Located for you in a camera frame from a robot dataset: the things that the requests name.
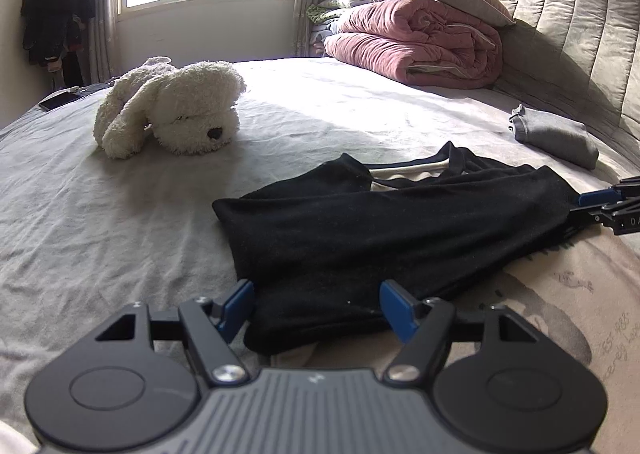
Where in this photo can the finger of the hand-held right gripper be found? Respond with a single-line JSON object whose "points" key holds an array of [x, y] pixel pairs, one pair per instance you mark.
{"points": [[597, 216], [597, 198]]}

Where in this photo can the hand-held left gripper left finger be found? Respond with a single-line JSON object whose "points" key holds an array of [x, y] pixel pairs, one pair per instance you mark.
{"points": [[236, 309]]}

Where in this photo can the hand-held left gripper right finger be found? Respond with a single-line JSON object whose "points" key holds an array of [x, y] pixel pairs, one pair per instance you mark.
{"points": [[397, 309]]}

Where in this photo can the beige black-sleeved sweatshirt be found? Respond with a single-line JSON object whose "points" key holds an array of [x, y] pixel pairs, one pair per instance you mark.
{"points": [[400, 244]]}

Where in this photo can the dark hanging clothes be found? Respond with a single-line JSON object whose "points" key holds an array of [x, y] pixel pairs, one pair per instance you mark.
{"points": [[55, 3]]}

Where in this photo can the grey folded sweater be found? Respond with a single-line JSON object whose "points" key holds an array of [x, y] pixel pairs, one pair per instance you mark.
{"points": [[555, 136]]}

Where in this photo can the grey bed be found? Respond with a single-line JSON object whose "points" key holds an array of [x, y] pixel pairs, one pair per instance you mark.
{"points": [[100, 224]]}

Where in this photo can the grey quilted headboard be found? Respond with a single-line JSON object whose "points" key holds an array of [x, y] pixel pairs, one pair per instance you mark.
{"points": [[575, 8]]}

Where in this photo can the white plush dog toy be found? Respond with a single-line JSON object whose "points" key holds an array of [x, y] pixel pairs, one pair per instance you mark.
{"points": [[190, 103]]}

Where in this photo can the pink folded quilt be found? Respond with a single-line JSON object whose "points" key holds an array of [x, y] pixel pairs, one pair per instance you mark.
{"points": [[415, 43]]}

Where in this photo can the black smartphone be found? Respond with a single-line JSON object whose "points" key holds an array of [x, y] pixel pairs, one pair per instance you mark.
{"points": [[60, 100]]}

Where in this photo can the green patterned pillow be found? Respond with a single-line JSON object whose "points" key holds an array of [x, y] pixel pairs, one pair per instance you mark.
{"points": [[325, 11]]}

